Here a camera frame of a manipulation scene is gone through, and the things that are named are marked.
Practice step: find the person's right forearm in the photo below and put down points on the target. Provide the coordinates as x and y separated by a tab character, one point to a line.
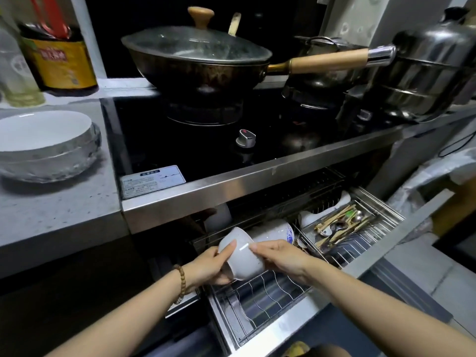
379	312

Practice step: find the blue patterned white bowl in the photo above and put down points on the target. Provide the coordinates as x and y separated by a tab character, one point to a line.
275	230

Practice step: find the dark sauce bottle yellow label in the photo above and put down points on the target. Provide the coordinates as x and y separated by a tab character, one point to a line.
59	59

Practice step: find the small steel pot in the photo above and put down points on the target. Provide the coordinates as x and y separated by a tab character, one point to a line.
319	70

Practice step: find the person's left thumb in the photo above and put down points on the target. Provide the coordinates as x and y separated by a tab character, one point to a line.
228	250

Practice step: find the person's left forearm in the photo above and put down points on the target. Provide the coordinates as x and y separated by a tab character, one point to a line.
122	319

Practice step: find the person's left hand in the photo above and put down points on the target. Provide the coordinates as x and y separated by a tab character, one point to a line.
206	265

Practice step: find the person's right hand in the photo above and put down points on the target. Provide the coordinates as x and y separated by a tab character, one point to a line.
288	260

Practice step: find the wide white bowl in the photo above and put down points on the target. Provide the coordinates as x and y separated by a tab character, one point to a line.
41	131

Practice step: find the white stove label sticker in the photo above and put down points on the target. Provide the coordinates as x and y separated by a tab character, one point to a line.
152	181

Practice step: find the clear glass bowl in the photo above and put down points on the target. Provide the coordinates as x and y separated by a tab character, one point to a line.
55	163

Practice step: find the yellow slipper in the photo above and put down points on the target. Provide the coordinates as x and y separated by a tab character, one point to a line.
296	349

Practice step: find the black glass gas stove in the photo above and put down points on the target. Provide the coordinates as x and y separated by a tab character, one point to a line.
200	152

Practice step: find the silver stove knob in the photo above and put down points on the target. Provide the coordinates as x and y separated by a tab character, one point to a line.
364	115
246	138

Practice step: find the plain white ceramic bowl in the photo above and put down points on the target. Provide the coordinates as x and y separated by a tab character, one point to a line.
316	217
243	262
219	219

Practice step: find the person's right thumb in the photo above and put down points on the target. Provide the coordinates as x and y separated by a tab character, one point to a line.
262	247

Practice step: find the pile of chopsticks and spoons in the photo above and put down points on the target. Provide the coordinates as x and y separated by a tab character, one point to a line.
342	228

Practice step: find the clear plastic bottle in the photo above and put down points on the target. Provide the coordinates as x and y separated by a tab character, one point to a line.
16	70

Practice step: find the large steel steamer pot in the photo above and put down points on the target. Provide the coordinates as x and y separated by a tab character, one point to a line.
424	78

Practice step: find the glass lid with wooden knob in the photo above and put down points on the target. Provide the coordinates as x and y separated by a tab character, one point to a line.
193	42

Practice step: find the clear plastic bag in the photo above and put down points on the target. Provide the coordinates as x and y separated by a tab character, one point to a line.
427	178

